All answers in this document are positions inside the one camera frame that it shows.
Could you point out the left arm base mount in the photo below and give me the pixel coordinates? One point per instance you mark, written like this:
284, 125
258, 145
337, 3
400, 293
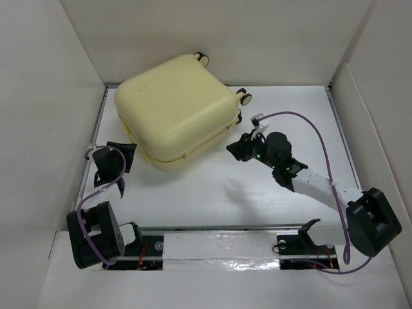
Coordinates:
149, 256

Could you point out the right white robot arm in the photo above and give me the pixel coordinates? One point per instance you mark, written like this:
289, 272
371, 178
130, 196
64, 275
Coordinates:
367, 220

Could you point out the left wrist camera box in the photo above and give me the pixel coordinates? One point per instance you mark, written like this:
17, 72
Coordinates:
89, 152

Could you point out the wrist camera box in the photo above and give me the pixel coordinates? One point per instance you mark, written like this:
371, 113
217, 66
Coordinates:
260, 125
89, 152

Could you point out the yellow hard-shell suitcase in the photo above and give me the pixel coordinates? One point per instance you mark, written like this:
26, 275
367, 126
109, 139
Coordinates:
177, 110

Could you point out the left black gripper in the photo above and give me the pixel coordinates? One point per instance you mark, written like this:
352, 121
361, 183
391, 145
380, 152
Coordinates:
129, 150

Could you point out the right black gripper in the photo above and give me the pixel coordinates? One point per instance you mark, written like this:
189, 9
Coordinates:
240, 149

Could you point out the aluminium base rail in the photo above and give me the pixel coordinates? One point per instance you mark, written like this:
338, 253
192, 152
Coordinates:
212, 245

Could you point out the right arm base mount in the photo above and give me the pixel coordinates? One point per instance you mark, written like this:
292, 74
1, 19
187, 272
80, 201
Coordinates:
296, 253

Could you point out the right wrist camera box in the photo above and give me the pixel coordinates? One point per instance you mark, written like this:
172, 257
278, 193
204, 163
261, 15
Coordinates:
260, 125

